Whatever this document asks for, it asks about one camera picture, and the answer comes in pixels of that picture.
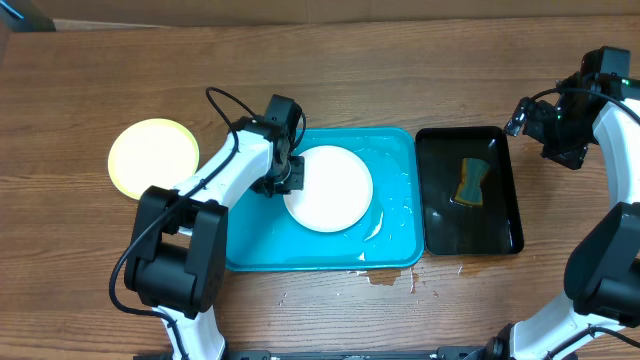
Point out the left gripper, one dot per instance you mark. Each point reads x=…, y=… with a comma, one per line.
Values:
x=296, y=181

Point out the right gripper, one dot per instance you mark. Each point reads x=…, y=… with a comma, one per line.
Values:
x=539, y=117

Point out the white plate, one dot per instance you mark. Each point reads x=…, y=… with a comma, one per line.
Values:
x=337, y=190

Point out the green yellow sponge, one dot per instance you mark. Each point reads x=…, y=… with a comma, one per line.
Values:
x=469, y=191

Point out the yellow-green plate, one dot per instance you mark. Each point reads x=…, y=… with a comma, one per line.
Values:
x=153, y=152

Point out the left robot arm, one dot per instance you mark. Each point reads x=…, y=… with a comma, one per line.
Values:
x=176, y=260

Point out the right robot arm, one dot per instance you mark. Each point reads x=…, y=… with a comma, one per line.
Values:
x=601, y=278

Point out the teal plastic tray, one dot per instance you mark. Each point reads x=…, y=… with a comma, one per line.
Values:
x=264, y=237

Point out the black plastic tray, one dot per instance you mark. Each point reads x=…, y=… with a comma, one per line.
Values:
x=454, y=229

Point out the dark object top-left corner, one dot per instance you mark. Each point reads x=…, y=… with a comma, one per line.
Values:
x=24, y=16

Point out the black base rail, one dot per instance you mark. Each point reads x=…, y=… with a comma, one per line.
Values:
x=442, y=353

